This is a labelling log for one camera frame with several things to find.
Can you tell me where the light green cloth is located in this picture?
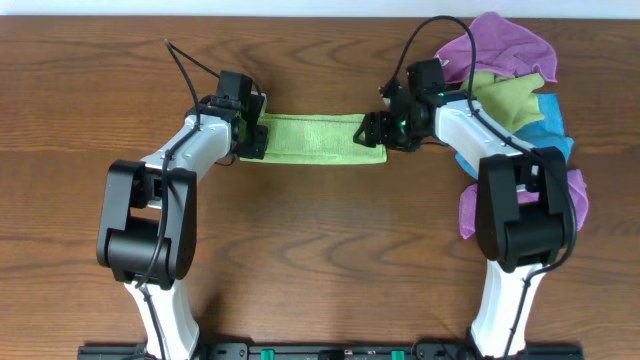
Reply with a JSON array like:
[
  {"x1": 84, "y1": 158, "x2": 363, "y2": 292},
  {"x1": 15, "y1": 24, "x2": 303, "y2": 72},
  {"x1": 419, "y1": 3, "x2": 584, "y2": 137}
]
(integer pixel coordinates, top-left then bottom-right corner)
[{"x1": 242, "y1": 113, "x2": 387, "y2": 165}]

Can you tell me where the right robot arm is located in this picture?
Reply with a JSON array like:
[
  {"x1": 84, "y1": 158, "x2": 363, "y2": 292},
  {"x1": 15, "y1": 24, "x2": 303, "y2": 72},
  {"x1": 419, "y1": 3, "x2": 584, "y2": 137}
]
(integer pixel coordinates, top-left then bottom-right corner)
[{"x1": 353, "y1": 84, "x2": 577, "y2": 359}]

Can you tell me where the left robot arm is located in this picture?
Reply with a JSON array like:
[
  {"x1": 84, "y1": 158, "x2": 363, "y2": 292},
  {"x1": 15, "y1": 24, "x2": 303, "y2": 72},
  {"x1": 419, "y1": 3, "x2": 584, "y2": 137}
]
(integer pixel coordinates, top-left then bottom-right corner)
[{"x1": 96, "y1": 91, "x2": 267, "y2": 359}]

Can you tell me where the purple cloth at bottom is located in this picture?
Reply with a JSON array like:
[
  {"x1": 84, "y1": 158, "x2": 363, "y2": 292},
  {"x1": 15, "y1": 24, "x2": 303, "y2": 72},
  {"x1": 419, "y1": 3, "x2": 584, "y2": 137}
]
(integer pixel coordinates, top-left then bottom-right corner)
[{"x1": 458, "y1": 169, "x2": 589, "y2": 239}]

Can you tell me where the purple cloth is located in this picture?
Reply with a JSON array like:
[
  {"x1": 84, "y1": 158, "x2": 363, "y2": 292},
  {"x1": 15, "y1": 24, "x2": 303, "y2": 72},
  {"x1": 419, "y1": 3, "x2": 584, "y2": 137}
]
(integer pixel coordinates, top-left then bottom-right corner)
[
  {"x1": 458, "y1": 169, "x2": 589, "y2": 239},
  {"x1": 435, "y1": 12, "x2": 558, "y2": 83}
]

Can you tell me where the olive green crumpled cloth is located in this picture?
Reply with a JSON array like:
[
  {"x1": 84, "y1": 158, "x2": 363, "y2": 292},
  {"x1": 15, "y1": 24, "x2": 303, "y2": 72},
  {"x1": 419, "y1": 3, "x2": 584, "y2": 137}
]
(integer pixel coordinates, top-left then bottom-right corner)
[{"x1": 472, "y1": 72, "x2": 545, "y2": 133}]

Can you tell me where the purple cloth at top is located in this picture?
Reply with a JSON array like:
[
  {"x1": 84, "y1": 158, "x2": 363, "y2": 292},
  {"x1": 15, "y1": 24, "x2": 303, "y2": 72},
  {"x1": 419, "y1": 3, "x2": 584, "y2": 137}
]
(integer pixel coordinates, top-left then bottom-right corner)
[{"x1": 435, "y1": 12, "x2": 558, "y2": 83}]

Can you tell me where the blue crumpled cloth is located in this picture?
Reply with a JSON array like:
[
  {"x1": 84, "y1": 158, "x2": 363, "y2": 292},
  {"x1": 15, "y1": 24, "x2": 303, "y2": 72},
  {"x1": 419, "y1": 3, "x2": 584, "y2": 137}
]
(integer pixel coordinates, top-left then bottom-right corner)
[{"x1": 454, "y1": 93, "x2": 575, "y2": 180}]

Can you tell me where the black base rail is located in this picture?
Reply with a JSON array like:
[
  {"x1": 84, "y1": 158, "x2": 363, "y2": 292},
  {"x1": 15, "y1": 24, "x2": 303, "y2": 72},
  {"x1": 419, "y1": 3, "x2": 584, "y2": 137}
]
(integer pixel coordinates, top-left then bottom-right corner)
[{"x1": 77, "y1": 342, "x2": 585, "y2": 360}]

